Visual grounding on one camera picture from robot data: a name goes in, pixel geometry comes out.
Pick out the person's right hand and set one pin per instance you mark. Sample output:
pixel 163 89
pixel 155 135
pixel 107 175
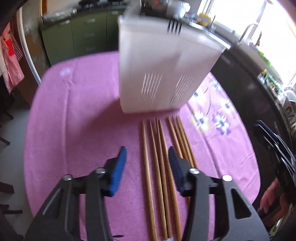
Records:
pixel 271 197

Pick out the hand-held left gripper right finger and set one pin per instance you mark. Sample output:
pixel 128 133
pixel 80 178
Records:
pixel 175 171

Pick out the chrome sink faucet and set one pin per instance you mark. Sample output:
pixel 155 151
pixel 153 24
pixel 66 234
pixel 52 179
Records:
pixel 243 33

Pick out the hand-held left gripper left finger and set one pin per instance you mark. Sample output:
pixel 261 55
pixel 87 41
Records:
pixel 119 171

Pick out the kitchen window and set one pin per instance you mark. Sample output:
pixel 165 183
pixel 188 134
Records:
pixel 266 27

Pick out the white rice cooker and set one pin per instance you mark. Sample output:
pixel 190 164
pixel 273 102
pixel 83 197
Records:
pixel 178 8

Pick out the purple floral tablecloth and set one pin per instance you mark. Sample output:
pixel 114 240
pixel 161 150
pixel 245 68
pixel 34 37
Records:
pixel 81 115

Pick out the green kitchen cabinets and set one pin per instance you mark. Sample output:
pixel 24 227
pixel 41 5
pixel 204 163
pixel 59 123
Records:
pixel 87 34

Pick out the dark wooden chair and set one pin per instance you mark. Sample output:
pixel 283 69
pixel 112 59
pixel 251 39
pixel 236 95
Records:
pixel 7 188

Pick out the dark kitchen counter cabinets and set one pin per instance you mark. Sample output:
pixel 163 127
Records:
pixel 242 81

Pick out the red checked apron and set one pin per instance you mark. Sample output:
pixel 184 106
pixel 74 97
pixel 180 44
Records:
pixel 12 69

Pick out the yellow basin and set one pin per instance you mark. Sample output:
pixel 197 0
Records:
pixel 204 19

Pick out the row of wooden chopsticks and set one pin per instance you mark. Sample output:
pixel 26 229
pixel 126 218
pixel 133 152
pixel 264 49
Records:
pixel 148 185

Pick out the cooker with red display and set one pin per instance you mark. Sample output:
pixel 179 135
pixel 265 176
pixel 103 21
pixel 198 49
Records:
pixel 158 2

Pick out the white plastic utensil holder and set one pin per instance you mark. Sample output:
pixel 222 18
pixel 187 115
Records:
pixel 161 69

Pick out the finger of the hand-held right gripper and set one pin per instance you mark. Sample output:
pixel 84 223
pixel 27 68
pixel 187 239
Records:
pixel 268 133

